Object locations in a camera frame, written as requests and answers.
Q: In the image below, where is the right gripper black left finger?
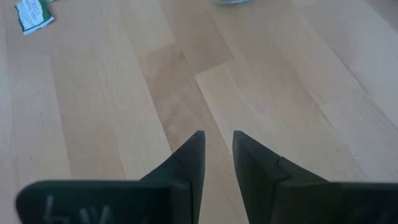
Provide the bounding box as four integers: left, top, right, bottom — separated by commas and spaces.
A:
14, 129, 206, 224

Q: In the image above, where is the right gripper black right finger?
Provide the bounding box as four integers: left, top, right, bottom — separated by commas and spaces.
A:
231, 129, 398, 224

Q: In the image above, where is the clear plastic bin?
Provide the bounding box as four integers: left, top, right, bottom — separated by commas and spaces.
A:
213, 0, 252, 5

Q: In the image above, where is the pale green printed sachet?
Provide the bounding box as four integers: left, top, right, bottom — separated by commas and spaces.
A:
14, 0, 55, 36

